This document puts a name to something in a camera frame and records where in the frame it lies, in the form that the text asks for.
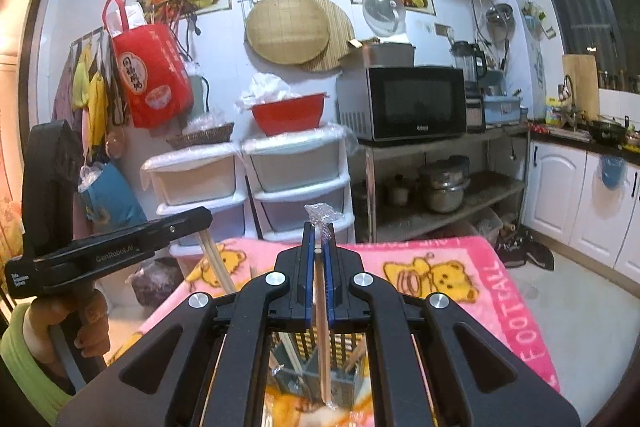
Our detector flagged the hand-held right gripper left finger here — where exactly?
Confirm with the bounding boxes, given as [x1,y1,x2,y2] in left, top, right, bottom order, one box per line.
[56,222,318,427]

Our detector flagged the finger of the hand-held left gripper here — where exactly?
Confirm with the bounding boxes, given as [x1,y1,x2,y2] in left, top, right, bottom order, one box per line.
[142,206,214,254]

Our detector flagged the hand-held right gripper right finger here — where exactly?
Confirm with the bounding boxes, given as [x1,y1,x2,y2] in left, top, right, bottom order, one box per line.
[323,223,583,427]

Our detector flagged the single wooden chopstick pair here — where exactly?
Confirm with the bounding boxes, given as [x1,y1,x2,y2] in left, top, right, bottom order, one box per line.
[304,203,341,410]
[200,231,238,295]

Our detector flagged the grey plastic utensil holder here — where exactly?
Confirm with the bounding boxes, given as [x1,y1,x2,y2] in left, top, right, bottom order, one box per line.
[267,331,371,413]

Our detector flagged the person's left forearm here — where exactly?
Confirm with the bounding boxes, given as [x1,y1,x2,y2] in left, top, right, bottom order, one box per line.
[0,302,76,425]

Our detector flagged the person's left hand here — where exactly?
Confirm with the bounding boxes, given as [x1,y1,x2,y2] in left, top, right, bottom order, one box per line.
[20,289,112,380]

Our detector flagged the white plastic drawer tower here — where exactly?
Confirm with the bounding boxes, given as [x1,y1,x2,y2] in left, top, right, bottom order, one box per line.
[242,123,356,244]
[141,142,251,268]

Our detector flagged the blue bag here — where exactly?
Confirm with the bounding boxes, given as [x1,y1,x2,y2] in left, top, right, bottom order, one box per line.
[77,162,148,228]

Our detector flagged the dark plastic bag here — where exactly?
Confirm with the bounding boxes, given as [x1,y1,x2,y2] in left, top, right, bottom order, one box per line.
[127,257,186,308]

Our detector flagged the brown wicker basket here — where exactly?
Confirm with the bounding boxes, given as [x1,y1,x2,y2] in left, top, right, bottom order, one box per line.
[166,122,236,150]

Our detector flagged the pink hanging garment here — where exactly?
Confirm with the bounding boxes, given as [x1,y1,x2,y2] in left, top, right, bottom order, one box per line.
[52,62,83,122]

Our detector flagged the yellow hanging cloth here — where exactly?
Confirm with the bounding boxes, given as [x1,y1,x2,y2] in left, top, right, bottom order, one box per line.
[70,44,108,148]

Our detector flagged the small steel pot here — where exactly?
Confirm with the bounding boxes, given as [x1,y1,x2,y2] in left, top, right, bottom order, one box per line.
[384,174,413,206]

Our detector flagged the pink printed blanket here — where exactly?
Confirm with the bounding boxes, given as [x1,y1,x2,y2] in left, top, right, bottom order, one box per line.
[140,234,561,427]

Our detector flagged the large steel pot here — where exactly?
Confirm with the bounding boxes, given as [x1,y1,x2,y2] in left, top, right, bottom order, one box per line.
[419,157,472,214]

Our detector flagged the red plastic basin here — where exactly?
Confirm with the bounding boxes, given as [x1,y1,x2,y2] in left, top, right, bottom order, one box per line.
[250,93,326,136]

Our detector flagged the red shopping bag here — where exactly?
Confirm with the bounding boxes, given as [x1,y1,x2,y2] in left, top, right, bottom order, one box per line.
[102,0,196,130]

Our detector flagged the white plastic bag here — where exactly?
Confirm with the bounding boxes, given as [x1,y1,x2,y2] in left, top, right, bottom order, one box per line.
[236,74,301,110]

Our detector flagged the metal shelf rack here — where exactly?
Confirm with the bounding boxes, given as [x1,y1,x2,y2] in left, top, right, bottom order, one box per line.
[347,124,531,244]

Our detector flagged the black microwave oven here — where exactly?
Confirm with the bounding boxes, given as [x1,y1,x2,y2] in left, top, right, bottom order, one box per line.
[336,66,468,144]

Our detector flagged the woven bamboo round tray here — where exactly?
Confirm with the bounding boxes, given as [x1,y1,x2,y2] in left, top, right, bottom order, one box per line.
[245,0,331,65]

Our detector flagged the steel tray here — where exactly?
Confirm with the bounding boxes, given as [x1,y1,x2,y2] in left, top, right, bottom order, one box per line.
[362,42,417,68]

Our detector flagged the slatted bamboo round mat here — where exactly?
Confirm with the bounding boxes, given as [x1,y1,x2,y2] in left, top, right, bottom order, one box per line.
[300,0,356,72]

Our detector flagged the light blue appliance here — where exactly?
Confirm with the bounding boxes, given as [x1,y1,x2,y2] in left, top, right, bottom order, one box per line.
[482,94,523,125]

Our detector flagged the white kitchen cabinets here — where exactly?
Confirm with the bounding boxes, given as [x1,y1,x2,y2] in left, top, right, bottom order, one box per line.
[520,134,640,285]

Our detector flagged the black blender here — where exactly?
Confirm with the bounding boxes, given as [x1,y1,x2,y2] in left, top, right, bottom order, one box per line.
[449,41,488,92]

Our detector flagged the glass pot lid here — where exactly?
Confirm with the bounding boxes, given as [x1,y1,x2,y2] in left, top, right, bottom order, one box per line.
[361,0,407,38]

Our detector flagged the metal faucet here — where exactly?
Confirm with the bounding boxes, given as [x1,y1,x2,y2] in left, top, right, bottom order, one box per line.
[562,74,581,130]

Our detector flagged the hanging steel pot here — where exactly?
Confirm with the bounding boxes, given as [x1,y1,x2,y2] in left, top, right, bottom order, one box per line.
[484,4,516,45]

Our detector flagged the black wok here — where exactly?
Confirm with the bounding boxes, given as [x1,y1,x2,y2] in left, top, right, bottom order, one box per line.
[587,117,628,145]

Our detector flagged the wooden cutting board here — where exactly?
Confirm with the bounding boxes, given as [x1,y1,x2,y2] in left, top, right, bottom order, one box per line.
[562,53,601,120]

